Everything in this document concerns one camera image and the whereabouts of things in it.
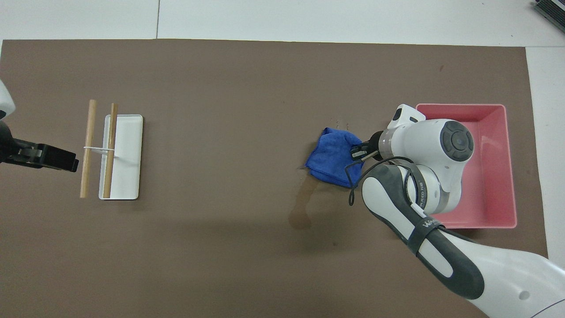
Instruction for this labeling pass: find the white rack tray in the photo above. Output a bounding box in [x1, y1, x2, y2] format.
[98, 114, 144, 201]

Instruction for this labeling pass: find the pink plastic bin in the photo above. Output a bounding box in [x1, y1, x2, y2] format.
[416, 103, 518, 229]

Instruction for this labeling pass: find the grey ribbed device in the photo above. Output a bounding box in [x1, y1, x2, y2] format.
[532, 0, 565, 34]

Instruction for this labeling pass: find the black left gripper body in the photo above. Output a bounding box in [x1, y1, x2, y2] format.
[0, 119, 45, 168]

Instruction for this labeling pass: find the spilled water puddle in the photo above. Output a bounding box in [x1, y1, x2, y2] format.
[289, 179, 319, 230]

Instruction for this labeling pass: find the brown table mat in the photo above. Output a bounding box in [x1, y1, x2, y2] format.
[0, 39, 556, 318]

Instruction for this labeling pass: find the blue microfiber towel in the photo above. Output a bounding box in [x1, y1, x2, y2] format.
[305, 128, 365, 189]

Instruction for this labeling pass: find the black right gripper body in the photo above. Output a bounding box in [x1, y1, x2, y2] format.
[361, 131, 385, 157]

